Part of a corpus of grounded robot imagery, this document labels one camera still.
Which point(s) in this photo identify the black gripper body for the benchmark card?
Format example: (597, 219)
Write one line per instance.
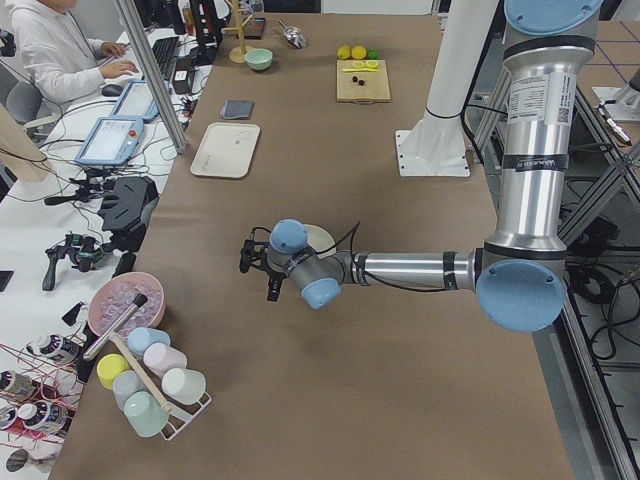
(273, 277)

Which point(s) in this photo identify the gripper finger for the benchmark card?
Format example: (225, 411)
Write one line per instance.
(274, 287)

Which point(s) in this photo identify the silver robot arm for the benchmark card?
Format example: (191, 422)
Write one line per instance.
(517, 273)

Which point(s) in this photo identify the cream rabbit tray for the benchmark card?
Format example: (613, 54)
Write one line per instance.
(226, 150)

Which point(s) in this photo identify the round cream plate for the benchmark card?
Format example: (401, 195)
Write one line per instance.
(320, 240)

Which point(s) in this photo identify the steel muddler tool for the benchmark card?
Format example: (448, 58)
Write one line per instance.
(91, 352)

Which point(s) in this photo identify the white cup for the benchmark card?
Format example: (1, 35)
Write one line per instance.
(184, 385)

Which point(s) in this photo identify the pink cup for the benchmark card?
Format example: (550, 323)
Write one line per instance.
(159, 358)

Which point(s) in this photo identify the blue cup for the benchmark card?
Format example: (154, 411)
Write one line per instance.
(141, 338)

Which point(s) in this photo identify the grey folded cloth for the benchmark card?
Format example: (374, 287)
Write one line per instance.
(237, 109)

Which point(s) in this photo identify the pink bowl with ice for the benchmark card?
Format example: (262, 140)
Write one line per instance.
(115, 296)

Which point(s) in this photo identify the white cup rack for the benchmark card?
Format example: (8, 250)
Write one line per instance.
(181, 416)

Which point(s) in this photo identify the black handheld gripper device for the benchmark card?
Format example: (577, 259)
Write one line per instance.
(84, 252)

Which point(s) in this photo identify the near teach pendant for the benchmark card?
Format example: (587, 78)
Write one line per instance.
(111, 142)

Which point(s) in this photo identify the teach pendant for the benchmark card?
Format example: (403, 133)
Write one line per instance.
(111, 142)
(136, 100)

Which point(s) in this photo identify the yellow cup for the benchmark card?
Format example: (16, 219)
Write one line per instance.
(109, 367)

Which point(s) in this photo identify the grey cup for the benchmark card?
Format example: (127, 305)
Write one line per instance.
(125, 385)

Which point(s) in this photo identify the mint cup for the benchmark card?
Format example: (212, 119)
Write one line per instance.
(145, 414)

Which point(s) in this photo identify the far teach pendant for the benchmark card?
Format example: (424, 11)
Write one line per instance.
(136, 100)

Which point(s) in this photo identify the mint green bowl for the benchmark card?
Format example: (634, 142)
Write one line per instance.
(258, 59)

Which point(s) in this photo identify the wooden mug tree stand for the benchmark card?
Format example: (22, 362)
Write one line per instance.
(241, 18)

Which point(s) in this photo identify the bamboo cutting board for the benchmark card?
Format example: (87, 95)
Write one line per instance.
(376, 88)

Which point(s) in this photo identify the steel scoop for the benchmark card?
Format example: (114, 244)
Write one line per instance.
(293, 35)

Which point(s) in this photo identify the yellow lemon far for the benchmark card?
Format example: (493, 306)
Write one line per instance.
(344, 52)

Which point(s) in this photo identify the yellow lemon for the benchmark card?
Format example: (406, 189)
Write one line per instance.
(359, 52)
(344, 52)

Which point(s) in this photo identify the black keyboard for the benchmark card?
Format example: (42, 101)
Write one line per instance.
(164, 51)

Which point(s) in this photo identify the yellow lemon near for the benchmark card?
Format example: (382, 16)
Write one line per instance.
(359, 52)

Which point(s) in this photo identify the green lime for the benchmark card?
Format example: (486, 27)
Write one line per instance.
(373, 53)

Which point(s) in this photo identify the person in white hoodie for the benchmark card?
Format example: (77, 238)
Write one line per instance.
(63, 63)

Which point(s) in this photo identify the black stand mount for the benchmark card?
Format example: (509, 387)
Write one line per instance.
(126, 211)

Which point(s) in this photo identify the aluminium frame post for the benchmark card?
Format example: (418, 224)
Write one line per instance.
(134, 28)

